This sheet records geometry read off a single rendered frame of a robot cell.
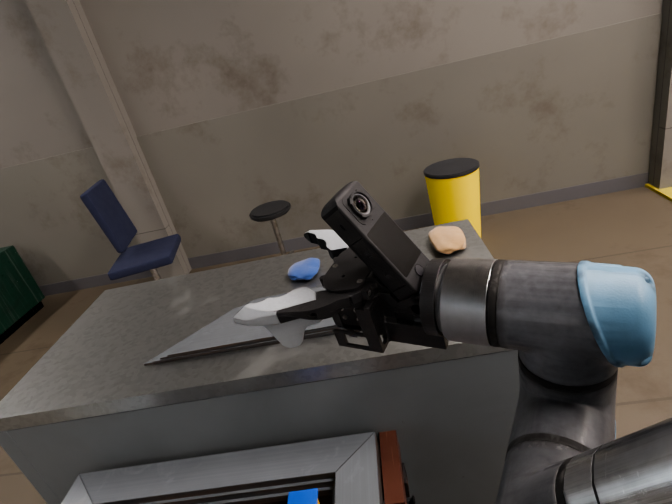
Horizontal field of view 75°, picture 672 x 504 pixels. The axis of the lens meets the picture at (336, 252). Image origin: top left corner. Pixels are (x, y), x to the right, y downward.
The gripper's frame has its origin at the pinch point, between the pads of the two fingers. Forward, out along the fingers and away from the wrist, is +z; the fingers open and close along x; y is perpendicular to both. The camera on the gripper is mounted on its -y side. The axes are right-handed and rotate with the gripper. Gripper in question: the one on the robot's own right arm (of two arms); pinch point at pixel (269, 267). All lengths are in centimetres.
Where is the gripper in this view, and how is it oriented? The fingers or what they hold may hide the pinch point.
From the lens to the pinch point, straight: 50.1
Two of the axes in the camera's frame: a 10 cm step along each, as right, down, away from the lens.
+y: 2.9, 8.0, 5.3
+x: 4.4, -6.0, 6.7
